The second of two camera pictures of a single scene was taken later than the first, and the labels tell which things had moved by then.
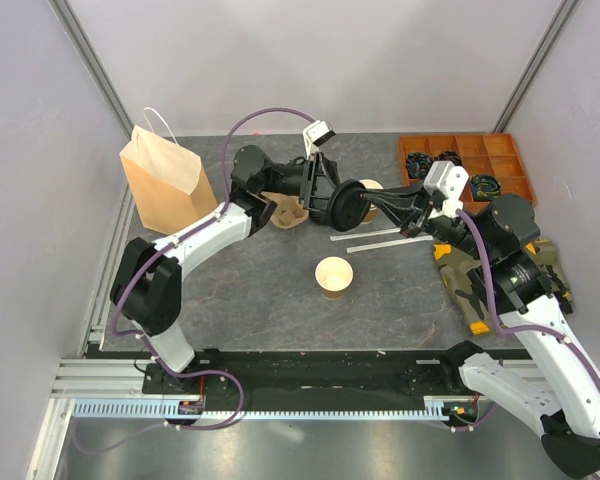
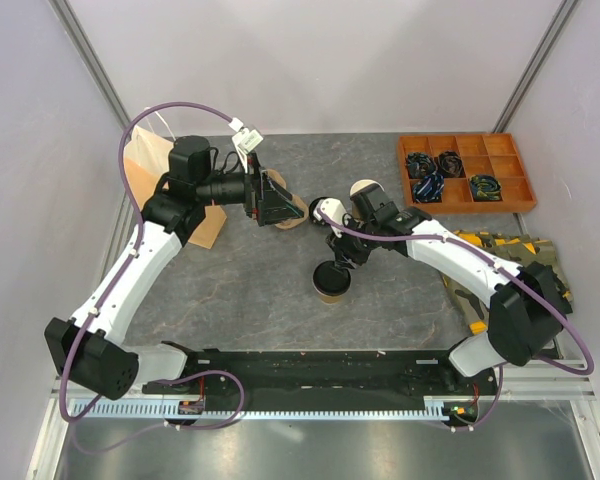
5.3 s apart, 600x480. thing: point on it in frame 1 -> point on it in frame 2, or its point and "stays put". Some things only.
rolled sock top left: x=418 y=164 stays put
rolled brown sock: x=451 y=155 stays put
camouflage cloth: x=470 y=301 stays put
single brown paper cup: x=333 y=274 -> x=330 y=299
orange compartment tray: x=490 y=154 stays put
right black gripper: x=410 y=221 -> x=344 y=255
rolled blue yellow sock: x=485 y=187 stays put
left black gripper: x=319 y=178 -> x=263 y=196
